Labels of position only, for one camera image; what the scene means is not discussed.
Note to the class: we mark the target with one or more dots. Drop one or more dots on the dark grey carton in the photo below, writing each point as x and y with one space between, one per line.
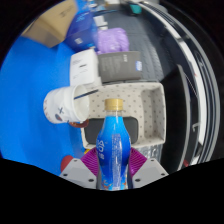
118 66

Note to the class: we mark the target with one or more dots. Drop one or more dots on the white carton box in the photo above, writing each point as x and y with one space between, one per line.
83 66

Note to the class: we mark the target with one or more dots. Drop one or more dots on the teal plastic bin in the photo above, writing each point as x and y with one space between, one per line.
135 8

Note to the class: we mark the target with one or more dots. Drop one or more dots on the blue carton box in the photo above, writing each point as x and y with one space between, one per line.
81 28

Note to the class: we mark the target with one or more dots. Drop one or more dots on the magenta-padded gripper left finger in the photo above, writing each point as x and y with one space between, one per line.
78 171

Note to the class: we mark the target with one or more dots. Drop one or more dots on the blue drink bottle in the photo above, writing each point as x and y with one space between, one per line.
113 146

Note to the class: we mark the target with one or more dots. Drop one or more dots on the brown cardboard box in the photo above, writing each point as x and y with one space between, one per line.
51 23

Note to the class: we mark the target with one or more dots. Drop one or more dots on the white dotted storage bin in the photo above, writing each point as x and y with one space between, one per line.
146 106

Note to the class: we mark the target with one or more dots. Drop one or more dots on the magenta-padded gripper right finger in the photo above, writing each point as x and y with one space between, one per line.
148 171

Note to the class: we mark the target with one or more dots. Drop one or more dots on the purple plastic bag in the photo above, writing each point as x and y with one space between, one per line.
113 40

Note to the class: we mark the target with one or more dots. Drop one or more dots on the black wall shelf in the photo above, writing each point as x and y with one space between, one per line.
180 110

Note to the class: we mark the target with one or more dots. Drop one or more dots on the black rectangular case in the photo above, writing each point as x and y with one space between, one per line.
93 130

